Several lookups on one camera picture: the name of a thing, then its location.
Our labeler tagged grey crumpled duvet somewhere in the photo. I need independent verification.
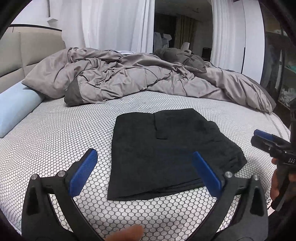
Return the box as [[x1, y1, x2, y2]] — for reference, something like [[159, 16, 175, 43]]
[[23, 47, 275, 113]]

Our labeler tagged beige padded headboard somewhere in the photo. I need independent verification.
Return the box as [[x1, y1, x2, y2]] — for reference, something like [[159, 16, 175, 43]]
[[0, 24, 66, 92]]

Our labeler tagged dark shelving unit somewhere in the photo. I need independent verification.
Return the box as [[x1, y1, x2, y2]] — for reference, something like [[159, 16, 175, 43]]
[[260, 31, 295, 128]]

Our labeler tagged person's right hand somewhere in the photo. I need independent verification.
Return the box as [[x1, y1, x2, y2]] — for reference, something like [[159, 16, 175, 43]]
[[270, 169, 280, 201]]

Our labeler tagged light blue pillow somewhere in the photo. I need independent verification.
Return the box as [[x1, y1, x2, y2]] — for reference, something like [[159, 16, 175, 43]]
[[0, 81, 45, 138]]

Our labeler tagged white chair in background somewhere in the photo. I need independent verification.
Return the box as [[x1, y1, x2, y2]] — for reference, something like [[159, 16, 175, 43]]
[[181, 42, 190, 52]]

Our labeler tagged white curtain right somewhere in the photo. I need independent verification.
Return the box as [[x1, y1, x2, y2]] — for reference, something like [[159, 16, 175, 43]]
[[211, 1, 265, 83]]

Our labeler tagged person's left hand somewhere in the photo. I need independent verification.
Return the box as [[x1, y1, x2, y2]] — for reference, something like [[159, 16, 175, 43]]
[[104, 225, 144, 241]]

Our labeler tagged olive curtain in background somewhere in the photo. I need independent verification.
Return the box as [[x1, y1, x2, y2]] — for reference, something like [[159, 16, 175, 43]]
[[174, 15, 198, 50]]

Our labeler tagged dark grey quilted blanket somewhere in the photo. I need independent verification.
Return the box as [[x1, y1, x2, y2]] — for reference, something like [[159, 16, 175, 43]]
[[153, 48, 206, 73]]

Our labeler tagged clothes rack with garments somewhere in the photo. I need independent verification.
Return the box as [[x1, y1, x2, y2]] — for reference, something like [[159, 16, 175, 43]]
[[154, 32, 172, 50]]

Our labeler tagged white honeycomb mattress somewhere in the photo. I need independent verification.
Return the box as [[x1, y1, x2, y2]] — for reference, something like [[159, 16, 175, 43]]
[[1, 91, 290, 240]]

